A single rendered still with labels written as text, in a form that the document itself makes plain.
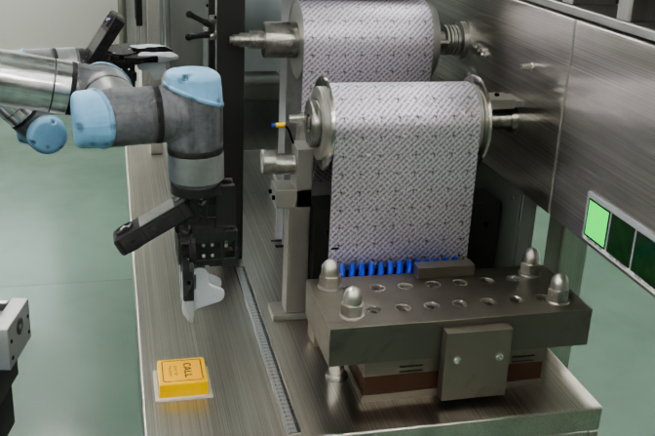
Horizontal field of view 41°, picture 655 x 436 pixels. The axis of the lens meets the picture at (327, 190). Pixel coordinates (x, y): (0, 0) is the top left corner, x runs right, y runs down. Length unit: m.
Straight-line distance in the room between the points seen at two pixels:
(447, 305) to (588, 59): 0.40
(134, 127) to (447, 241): 0.57
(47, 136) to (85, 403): 1.38
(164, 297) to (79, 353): 1.68
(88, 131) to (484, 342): 0.62
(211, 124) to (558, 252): 0.81
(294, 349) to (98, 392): 1.66
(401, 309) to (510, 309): 0.16
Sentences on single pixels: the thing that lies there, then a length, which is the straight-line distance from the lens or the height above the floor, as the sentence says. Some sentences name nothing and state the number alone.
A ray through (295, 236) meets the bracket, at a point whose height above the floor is 1.05.
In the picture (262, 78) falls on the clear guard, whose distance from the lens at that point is 2.36.
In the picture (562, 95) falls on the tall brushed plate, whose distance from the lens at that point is 1.35.
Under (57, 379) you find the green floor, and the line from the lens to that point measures 3.12.
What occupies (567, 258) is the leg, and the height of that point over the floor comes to 0.95.
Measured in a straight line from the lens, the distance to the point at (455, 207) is 1.43.
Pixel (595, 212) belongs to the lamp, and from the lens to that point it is 1.26.
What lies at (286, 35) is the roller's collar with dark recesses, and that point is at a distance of 1.57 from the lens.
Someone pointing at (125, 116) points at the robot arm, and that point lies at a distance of 1.13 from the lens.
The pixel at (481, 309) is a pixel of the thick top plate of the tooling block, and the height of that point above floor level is 1.03.
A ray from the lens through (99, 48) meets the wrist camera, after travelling 1.92.
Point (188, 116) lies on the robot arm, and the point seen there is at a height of 1.32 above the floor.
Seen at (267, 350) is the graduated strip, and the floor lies 0.90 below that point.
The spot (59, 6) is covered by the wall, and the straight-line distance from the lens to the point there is 6.88.
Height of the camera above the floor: 1.62
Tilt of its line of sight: 20 degrees down
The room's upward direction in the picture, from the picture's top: 3 degrees clockwise
